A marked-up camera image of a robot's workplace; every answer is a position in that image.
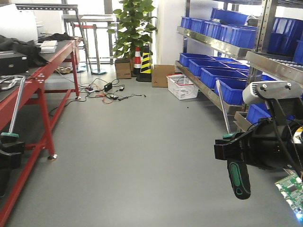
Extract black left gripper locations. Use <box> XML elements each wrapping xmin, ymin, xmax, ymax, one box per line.
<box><xmin>0</xmin><ymin>141</ymin><xmax>25</xmax><ymax>197</ymax></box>

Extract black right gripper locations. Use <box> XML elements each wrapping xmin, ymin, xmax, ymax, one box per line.
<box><xmin>214</xmin><ymin>117</ymin><xmax>303</xmax><ymax>170</ymax></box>

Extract green black cross screwdriver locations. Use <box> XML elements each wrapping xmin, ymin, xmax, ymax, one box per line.
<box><xmin>0</xmin><ymin>76</ymin><xmax>26</xmax><ymax>144</ymax></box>

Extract green circuit board right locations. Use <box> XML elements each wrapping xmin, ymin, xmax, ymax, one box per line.
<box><xmin>275</xmin><ymin>173</ymin><xmax>303</xmax><ymax>222</ymax></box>

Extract white plastic basket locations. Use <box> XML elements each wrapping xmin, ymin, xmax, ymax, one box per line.
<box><xmin>167</xmin><ymin>74</ymin><xmax>198</xmax><ymax>100</ymax></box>

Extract steel shelf rack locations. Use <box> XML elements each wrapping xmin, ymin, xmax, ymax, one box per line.
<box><xmin>175</xmin><ymin>0</ymin><xmax>303</xmax><ymax>131</ymax></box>

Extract brown cardboard box on floor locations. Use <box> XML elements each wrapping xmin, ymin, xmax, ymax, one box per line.
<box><xmin>151</xmin><ymin>64</ymin><xmax>175</xmax><ymax>88</ymax></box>

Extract yellow black striped cone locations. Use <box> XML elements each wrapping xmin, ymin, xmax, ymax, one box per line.
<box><xmin>136</xmin><ymin>44</ymin><xmax>152</xmax><ymax>82</ymax></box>

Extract white foam roll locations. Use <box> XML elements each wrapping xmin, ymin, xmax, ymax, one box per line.
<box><xmin>0</xmin><ymin>4</ymin><xmax>38</xmax><ymax>42</ymax></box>

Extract red white traffic cone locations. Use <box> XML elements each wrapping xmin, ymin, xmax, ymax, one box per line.
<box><xmin>132</xmin><ymin>46</ymin><xmax>141</xmax><ymax>77</ymax></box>

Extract green potted plant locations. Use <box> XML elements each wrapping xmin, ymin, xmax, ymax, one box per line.
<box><xmin>107</xmin><ymin>0</ymin><xmax>157</xmax><ymax>59</ymax></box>

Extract red metal table frame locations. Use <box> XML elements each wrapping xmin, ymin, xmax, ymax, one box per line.
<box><xmin>0</xmin><ymin>40</ymin><xmax>80</xmax><ymax>227</ymax></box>

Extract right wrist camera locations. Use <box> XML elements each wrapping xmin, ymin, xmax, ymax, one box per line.
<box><xmin>242</xmin><ymin>80</ymin><xmax>303</xmax><ymax>105</ymax></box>

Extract cables on floor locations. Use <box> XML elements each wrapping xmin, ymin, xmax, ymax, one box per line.
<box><xmin>48</xmin><ymin>78</ymin><xmax>147</xmax><ymax>116</ymax></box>

